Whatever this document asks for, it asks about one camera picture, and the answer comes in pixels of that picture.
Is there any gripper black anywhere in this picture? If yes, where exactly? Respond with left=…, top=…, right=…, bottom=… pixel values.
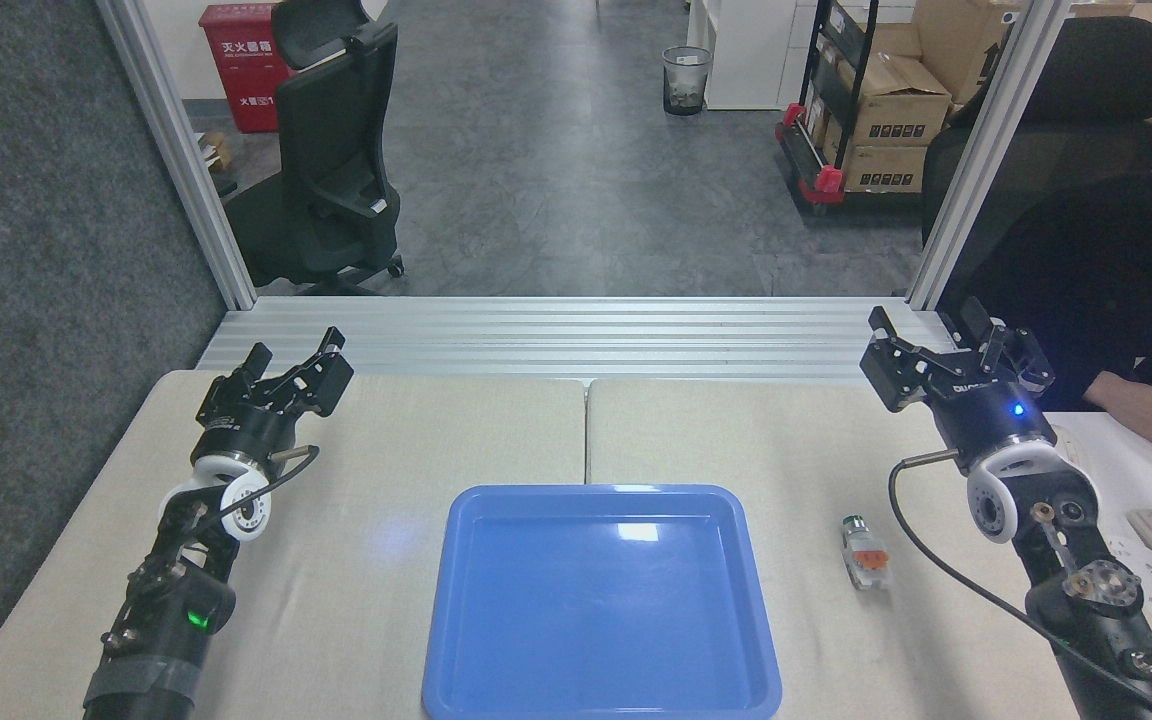
left=196, top=327, right=356, bottom=473
left=858, top=297, right=1058, bottom=472

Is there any white orange switch part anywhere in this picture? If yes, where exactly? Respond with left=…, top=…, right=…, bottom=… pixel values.
left=841, top=514, right=893, bottom=591

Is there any blue plastic tray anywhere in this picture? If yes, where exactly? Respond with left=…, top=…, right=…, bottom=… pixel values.
left=422, top=484, right=783, bottom=720

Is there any small printed cardboard box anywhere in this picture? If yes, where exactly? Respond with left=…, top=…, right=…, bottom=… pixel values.
left=841, top=145, right=928, bottom=194

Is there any black office chair with headrest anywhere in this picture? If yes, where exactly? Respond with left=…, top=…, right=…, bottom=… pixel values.
left=224, top=0, right=406, bottom=297

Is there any black cart with red corners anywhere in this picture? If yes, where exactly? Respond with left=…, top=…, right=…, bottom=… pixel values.
left=774, top=0, right=937, bottom=217

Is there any cardboard box with open flap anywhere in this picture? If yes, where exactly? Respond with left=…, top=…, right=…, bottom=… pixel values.
left=834, top=52, right=953, bottom=149

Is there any black wide-back office chair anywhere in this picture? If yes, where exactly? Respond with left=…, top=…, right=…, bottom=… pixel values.
left=921, top=15, right=1152, bottom=251

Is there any red fire extinguisher box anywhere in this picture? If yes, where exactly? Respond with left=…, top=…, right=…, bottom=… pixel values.
left=198, top=3, right=293, bottom=135

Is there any large cardboard box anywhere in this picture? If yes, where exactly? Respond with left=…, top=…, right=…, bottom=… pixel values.
left=911, top=0, right=1023, bottom=107

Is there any white cabinet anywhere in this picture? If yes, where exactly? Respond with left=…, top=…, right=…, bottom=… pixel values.
left=686, top=0, right=819, bottom=112

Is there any black mesh waste bin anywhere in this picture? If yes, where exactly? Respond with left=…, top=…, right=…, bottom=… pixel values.
left=662, top=46, right=714, bottom=117

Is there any silver aluminium post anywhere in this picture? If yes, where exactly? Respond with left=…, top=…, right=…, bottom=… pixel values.
left=904, top=0, right=1077, bottom=311
left=96, top=0, right=258, bottom=311

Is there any silver aluminium table rail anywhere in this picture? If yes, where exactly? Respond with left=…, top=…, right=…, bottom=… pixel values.
left=198, top=296, right=977, bottom=387

